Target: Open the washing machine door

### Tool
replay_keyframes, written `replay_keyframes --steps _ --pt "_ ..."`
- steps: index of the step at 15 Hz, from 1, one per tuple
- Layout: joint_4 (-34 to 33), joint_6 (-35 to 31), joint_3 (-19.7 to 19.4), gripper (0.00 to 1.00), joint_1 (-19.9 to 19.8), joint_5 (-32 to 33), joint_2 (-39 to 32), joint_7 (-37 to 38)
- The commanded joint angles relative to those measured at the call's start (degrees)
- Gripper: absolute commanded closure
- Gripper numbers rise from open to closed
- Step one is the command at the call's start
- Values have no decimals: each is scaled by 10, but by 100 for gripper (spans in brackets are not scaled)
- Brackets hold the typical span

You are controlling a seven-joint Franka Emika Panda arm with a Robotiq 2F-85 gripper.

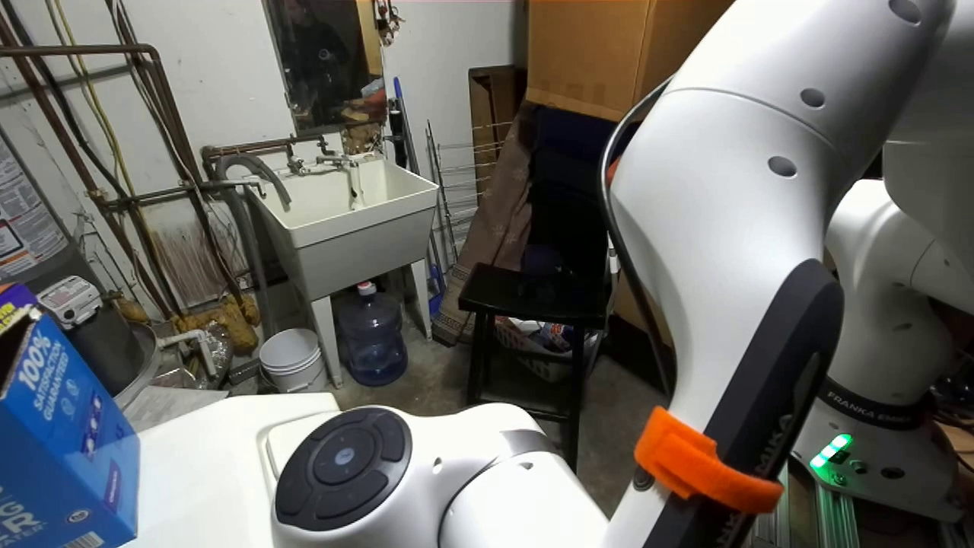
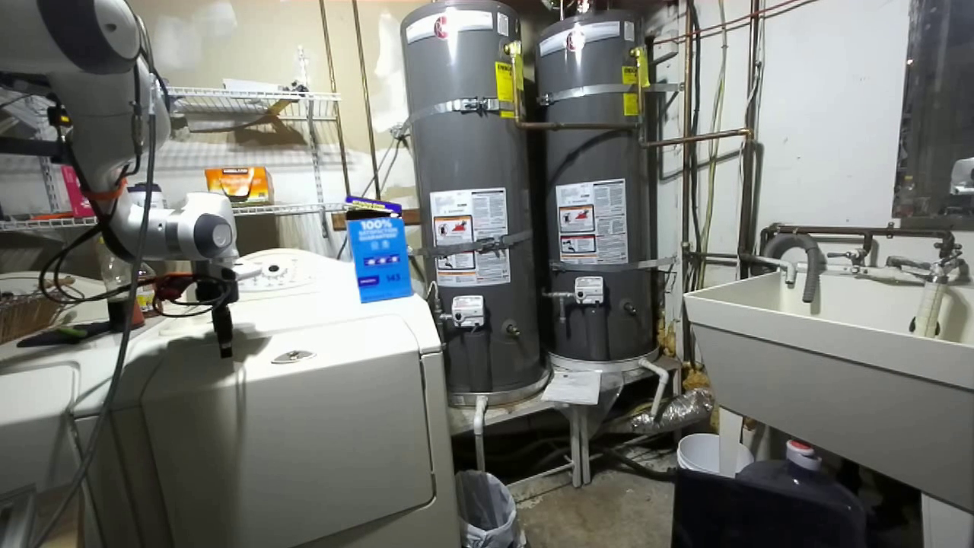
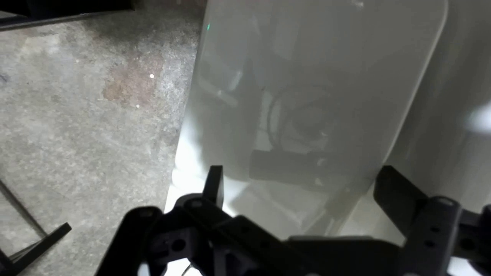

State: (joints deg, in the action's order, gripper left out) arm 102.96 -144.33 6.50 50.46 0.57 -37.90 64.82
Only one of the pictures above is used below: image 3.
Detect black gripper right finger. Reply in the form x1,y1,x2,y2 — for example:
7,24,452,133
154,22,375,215
372,165,430,240

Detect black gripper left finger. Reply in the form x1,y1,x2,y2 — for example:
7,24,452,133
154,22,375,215
202,165,226,211

